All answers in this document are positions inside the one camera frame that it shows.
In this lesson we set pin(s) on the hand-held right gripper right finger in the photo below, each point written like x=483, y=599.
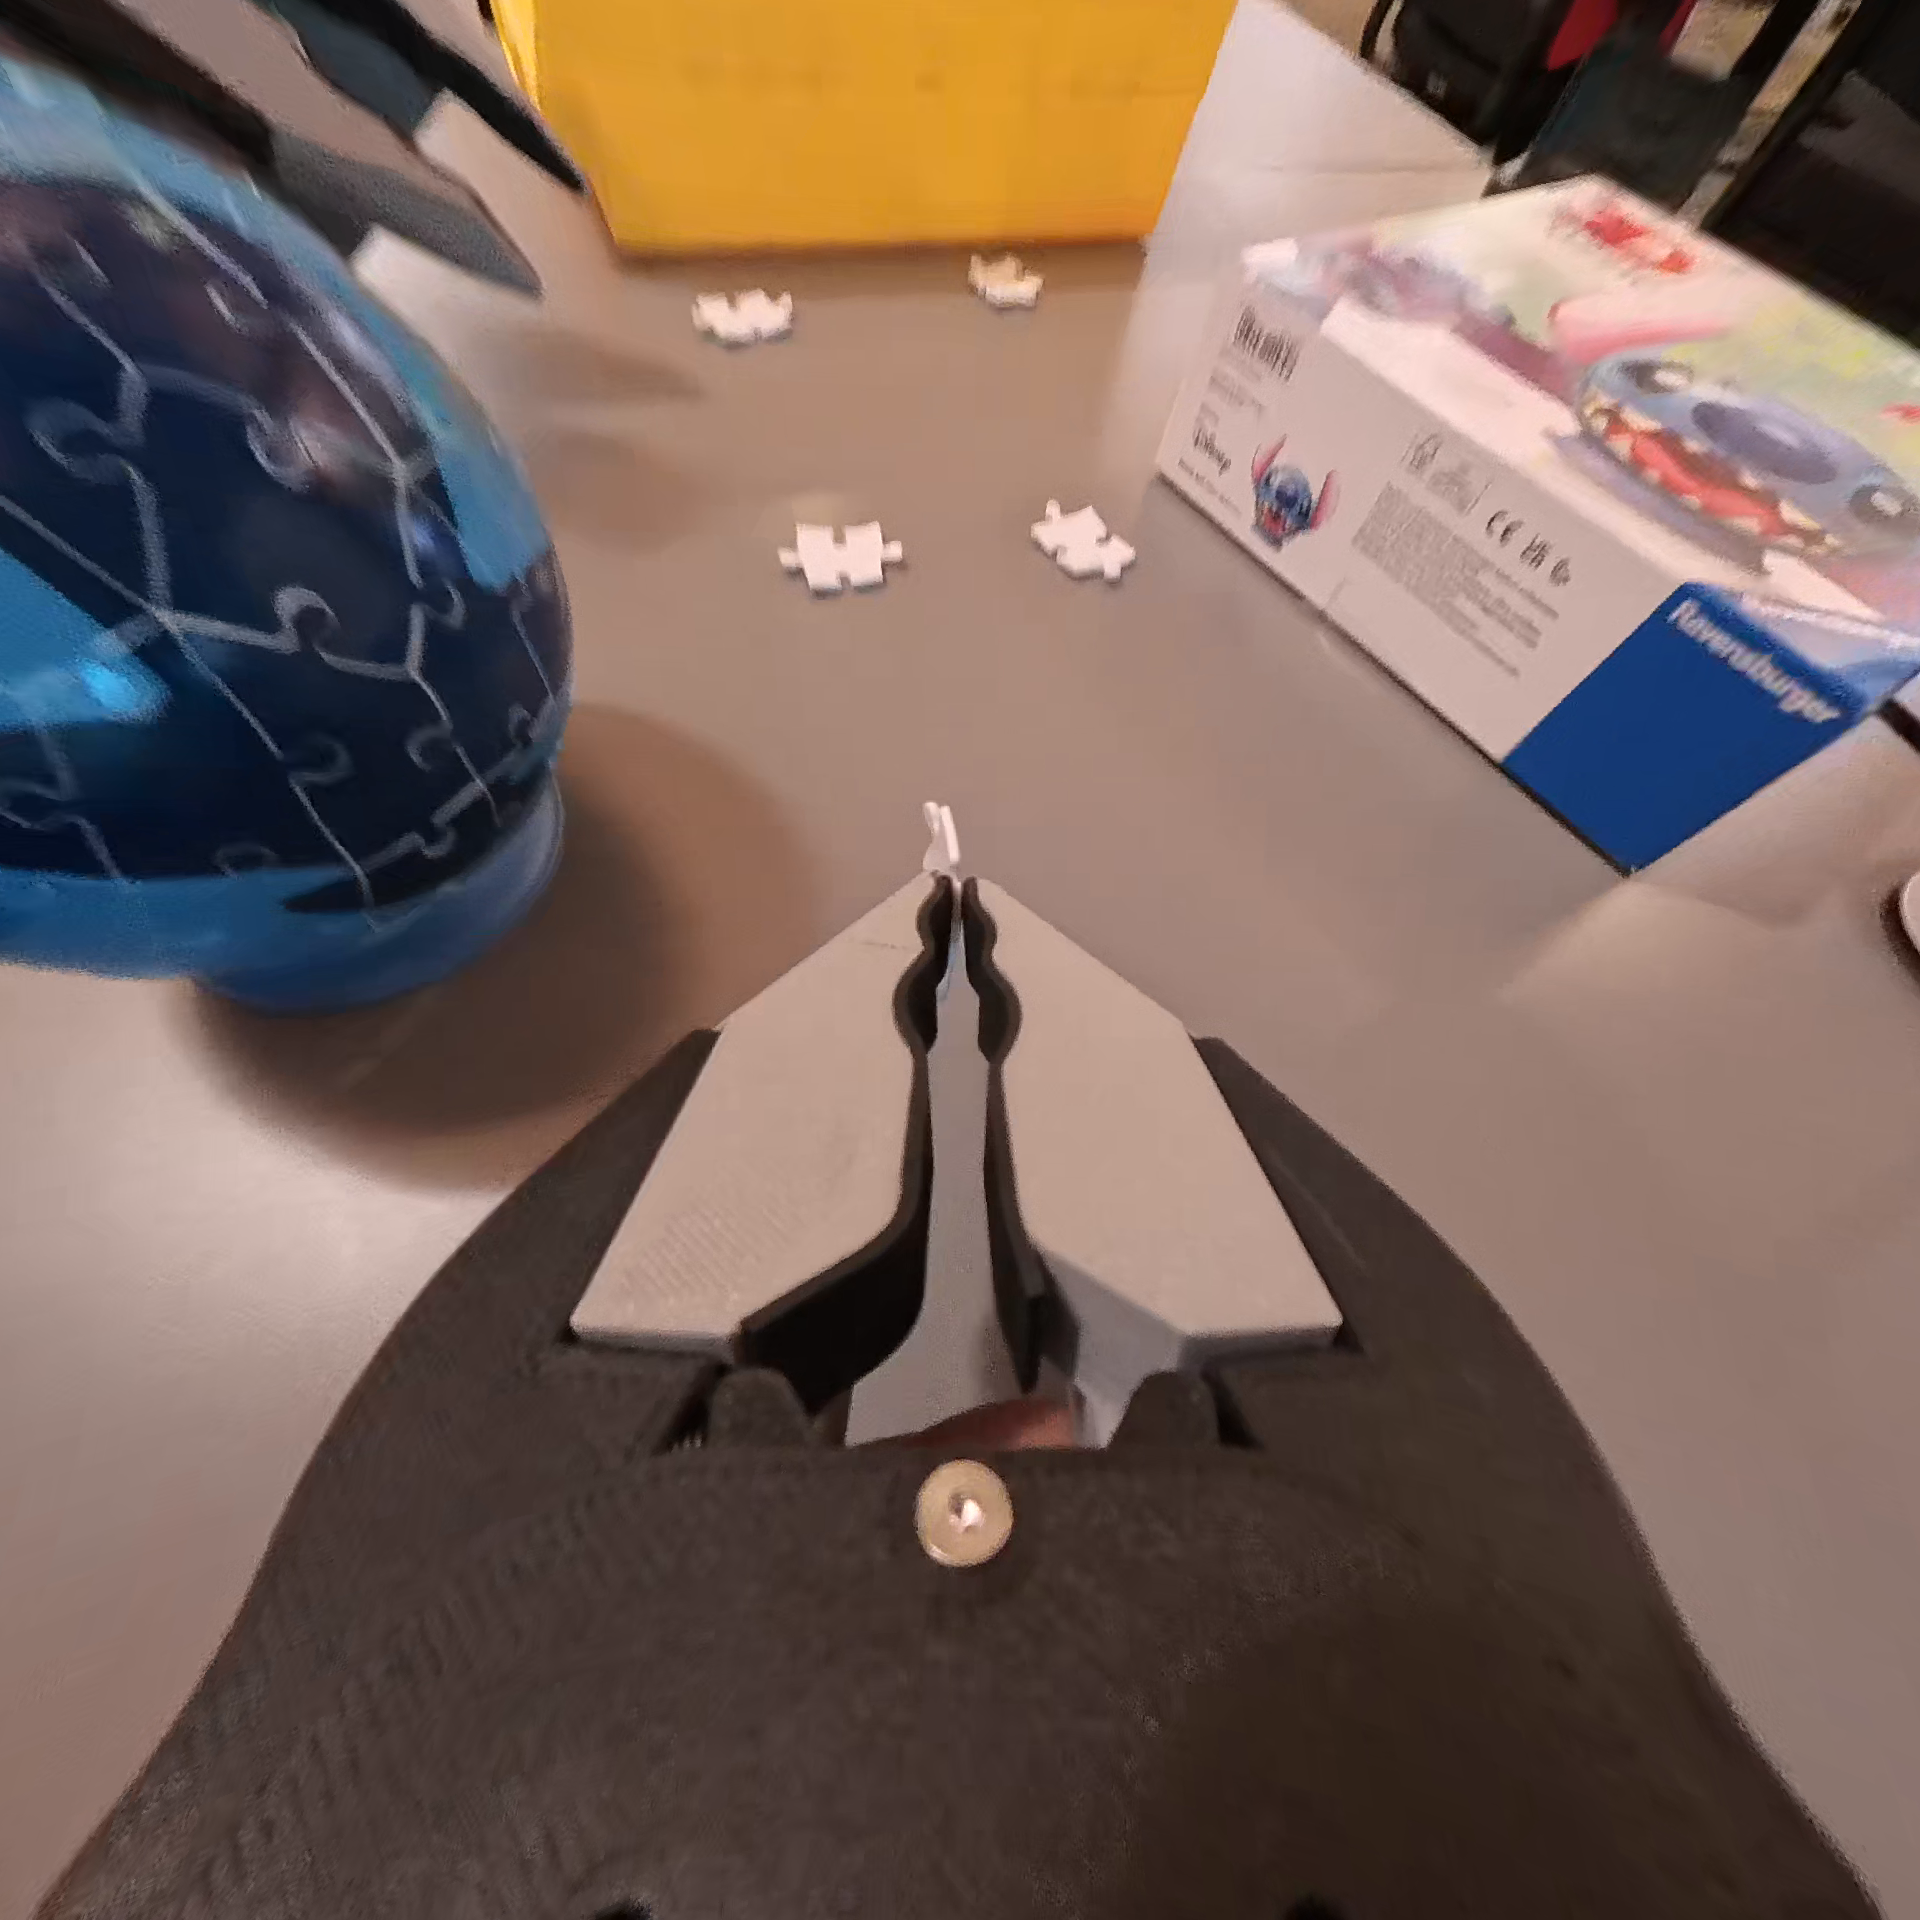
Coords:
x=1154, y=1185

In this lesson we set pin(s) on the white and blue puzzle box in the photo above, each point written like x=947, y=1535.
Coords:
x=1500, y=599

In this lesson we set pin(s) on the yellow plastic bin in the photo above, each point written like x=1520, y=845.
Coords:
x=885, y=120

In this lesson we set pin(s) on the black office chair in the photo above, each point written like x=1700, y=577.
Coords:
x=1500, y=66

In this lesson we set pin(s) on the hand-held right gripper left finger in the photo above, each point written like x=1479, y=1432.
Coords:
x=749, y=1171

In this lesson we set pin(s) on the blue puzzle ball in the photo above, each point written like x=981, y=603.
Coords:
x=225, y=525

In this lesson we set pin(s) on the white puzzle piece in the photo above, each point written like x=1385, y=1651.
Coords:
x=939, y=840
x=836, y=558
x=1080, y=539
x=744, y=317
x=1003, y=282

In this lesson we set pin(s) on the blue ball stand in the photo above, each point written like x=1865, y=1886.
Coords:
x=375, y=945

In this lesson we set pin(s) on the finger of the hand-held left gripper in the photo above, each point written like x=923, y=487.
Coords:
x=399, y=66
x=421, y=210

